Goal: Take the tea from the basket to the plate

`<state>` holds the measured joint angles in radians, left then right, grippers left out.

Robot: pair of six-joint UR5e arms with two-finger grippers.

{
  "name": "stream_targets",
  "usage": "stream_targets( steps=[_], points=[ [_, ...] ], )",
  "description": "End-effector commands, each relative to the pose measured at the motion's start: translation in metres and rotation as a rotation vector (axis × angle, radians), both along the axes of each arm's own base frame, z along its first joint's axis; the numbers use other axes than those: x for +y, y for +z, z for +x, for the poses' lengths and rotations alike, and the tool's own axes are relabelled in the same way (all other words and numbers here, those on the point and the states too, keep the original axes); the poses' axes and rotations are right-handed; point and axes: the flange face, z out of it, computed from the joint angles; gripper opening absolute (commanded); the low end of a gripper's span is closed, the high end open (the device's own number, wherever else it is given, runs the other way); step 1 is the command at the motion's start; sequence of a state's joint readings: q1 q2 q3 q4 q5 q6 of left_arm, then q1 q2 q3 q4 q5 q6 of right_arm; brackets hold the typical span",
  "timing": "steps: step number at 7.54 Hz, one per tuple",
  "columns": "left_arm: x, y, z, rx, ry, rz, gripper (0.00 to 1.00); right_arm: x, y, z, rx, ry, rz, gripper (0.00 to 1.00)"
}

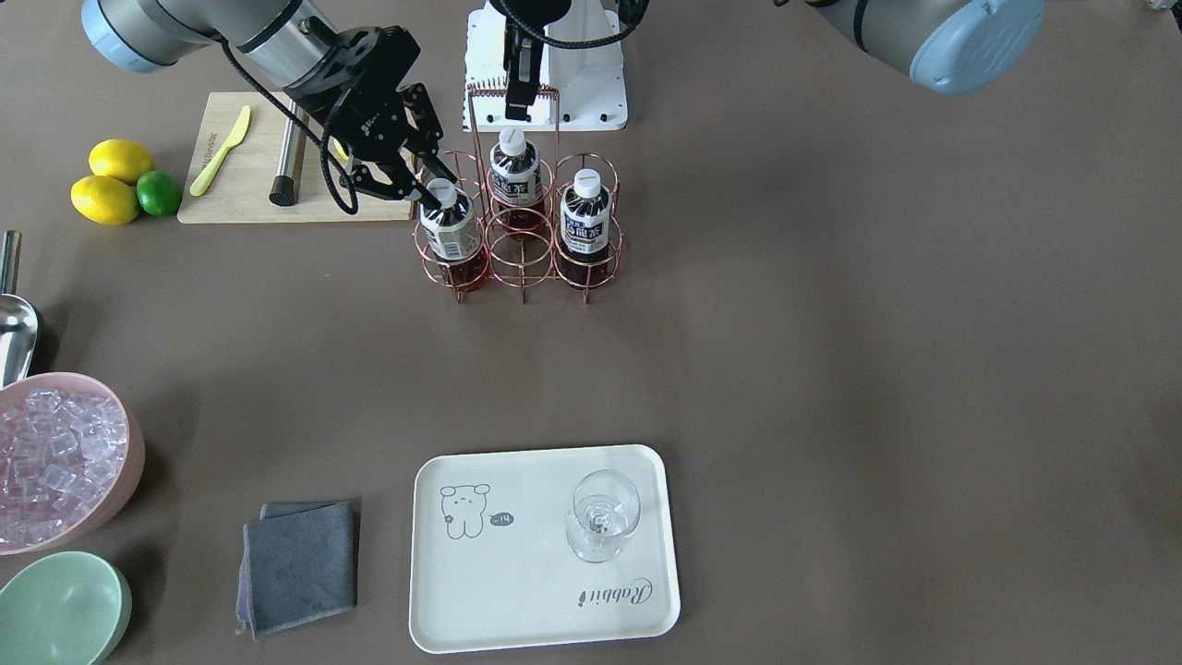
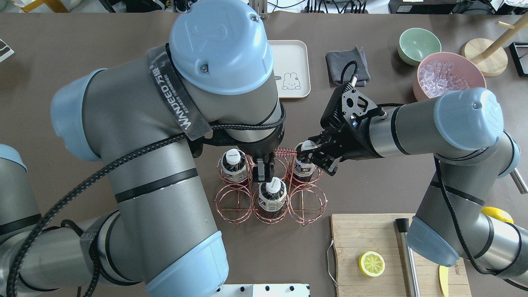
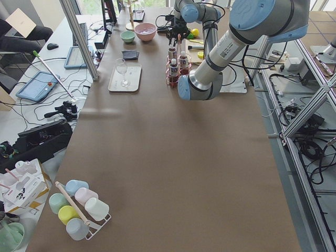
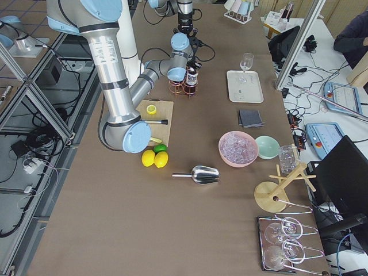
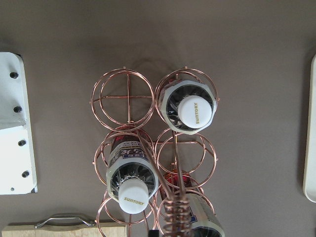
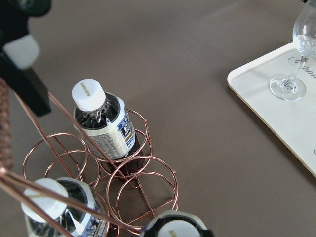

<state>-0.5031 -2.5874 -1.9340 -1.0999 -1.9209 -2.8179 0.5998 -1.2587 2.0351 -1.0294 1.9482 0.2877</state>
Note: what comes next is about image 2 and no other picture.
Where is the half lemon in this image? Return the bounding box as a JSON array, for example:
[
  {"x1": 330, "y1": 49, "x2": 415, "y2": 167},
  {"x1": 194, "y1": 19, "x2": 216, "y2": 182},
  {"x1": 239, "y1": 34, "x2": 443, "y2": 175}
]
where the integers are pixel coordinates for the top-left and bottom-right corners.
[{"x1": 358, "y1": 251, "x2": 385, "y2": 278}]

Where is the wooden cup tree stand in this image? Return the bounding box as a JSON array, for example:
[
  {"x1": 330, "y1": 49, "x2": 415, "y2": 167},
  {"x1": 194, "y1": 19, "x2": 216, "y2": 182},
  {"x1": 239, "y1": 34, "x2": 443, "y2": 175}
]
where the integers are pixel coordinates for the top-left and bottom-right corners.
[{"x1": 461, "y1": 14, "x2": 528, "y2": 77}]

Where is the metal ice scoop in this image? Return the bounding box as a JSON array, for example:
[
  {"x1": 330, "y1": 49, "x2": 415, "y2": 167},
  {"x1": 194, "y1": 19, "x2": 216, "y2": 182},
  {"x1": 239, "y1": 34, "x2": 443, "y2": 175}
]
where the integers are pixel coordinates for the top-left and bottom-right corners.
[{"x1": 510, "y1": 168, "x2": 528, "y2": 194}]

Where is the right black camera cable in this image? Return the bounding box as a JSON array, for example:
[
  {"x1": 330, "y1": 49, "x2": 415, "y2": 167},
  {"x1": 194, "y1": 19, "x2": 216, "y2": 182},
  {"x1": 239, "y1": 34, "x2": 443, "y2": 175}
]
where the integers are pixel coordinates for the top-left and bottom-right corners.
[{"x1": 341, "y1": 60, "x2": 360, "y2": 85}]

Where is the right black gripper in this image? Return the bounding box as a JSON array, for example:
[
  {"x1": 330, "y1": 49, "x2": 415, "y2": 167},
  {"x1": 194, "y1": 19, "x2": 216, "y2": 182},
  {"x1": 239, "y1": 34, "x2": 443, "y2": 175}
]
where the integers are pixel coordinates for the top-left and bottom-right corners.
[{"x1": 295, "y1": 82, "x2": 388, "y2": 176}]

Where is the tea bottle in basket corner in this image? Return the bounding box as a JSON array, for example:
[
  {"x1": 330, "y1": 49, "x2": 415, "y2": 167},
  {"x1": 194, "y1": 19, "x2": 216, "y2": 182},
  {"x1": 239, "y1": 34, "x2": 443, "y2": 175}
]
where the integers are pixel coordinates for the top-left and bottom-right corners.
[{"x1": 221, "y1": 148, "x2": 248, "y2": 183}]

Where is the copper wire bottle basket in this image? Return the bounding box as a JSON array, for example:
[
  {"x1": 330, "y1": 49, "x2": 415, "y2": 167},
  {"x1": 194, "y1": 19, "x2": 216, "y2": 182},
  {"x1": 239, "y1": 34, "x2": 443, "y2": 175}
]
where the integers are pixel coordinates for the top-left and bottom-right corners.
[{"x1": 214, "y1": 147, "x2": 328, "y2": 226}]

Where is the bamboo cutting board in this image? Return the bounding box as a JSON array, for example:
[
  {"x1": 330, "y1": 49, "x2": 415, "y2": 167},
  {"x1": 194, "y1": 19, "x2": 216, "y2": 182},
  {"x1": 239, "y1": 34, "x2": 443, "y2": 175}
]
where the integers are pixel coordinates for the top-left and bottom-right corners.
[{"x1": 327, "y1": 213, "x2": 471, "y2": 297}]

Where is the tea bottle in basket middle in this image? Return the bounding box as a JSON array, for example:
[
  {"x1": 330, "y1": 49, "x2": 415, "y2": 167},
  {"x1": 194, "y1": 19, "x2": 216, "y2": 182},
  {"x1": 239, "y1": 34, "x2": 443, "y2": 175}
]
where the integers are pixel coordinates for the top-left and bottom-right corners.
[{"x1": 257, "y1": 177, "x2": 287, "y2": 219}]

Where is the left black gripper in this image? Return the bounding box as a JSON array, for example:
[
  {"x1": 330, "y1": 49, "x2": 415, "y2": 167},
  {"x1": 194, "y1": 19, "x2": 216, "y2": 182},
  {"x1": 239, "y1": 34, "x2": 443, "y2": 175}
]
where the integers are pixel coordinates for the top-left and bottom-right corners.
[{"x1": 236, "y1": 124, "x2": 284, "y2": 183}]

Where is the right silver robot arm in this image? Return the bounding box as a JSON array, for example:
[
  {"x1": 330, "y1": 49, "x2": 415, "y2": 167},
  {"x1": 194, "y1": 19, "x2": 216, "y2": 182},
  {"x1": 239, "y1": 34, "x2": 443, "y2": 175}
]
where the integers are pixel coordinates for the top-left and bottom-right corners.
[{"x1": 299, "y1": 83, "x2": 527, "y2": 290}]

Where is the yellow plastic knife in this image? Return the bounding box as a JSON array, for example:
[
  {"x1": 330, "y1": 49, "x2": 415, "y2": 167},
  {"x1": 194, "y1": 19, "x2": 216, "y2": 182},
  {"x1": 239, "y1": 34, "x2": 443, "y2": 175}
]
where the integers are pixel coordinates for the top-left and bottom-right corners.
[{"x1": 438, "y1": 265, "x2": 449, "y2": 297}]

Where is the pink bowl with ice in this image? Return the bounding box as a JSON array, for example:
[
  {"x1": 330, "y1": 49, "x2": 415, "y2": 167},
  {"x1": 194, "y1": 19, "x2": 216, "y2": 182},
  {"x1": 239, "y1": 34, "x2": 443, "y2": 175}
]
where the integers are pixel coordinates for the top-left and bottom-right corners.
[{"x1": 413, "y1": 52, "x2": 487, "y2": 101}]

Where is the grey folded cloth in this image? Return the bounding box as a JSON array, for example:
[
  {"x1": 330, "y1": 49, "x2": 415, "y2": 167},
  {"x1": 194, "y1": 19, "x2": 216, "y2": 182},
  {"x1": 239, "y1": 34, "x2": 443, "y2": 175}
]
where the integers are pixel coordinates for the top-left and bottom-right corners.
[{"x1": 325, "y1": 47, "x2": 371, "y2": 87}]

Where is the black glass rack tray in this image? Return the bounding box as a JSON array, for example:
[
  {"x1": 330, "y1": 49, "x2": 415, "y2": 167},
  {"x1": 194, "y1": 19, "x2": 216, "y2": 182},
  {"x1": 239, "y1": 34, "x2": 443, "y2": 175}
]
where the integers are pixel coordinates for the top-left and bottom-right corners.
[{"x1": 509, "y1": 42, "x2": 528, "y2": 77}]

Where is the cream rabbit tray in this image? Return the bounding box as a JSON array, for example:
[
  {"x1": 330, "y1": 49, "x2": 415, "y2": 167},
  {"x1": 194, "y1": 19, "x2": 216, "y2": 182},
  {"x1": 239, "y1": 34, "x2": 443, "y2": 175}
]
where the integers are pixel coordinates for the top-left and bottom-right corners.
[{"x1": 269, "y1": 40, "x2": 311, "y2": 99}]

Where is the green bowl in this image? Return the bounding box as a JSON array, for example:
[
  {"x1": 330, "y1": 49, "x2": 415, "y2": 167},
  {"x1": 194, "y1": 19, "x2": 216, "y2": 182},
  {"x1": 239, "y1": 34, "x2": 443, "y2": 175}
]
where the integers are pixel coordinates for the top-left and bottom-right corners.
[{"x1": 398, "y1": 28, "x2": 442, "y2": 66}]

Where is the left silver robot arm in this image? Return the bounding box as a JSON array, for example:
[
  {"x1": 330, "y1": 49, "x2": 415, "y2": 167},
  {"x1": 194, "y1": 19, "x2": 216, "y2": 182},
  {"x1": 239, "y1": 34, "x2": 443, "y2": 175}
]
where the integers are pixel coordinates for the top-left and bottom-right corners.
[{"x1": 1, "y1": 0, "x2": 285, "y2": 297}]

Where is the whole lemon upper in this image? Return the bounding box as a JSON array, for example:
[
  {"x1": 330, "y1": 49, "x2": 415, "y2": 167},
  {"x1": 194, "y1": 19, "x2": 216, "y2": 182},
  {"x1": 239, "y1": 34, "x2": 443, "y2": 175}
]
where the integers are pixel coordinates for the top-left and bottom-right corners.
[{"x1": 481, "y1": 206, "x2": 514, "y2": 224}]

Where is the steel muddler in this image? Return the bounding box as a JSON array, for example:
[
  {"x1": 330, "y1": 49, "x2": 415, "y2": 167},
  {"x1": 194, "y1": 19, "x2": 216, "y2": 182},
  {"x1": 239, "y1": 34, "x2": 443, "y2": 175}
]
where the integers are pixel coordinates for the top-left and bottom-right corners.
[{"x1": 395, "y1": 218, "x2": 421, "y2": 297}]

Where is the left braided black cable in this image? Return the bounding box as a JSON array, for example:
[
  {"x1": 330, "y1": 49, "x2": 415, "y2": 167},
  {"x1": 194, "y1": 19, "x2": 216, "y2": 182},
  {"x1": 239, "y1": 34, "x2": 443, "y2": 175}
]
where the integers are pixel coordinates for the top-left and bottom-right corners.
[{"x1": 7, "y1": 103, "x2": 287, "y2": 297}]

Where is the tea bottle moved to tray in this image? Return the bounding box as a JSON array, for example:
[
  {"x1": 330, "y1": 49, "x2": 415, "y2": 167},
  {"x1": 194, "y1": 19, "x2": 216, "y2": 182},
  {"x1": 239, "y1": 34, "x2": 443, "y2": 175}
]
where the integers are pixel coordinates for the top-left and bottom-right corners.
[{"x1": 292, "y1": 140, "x2": 316, "y2": 182}]

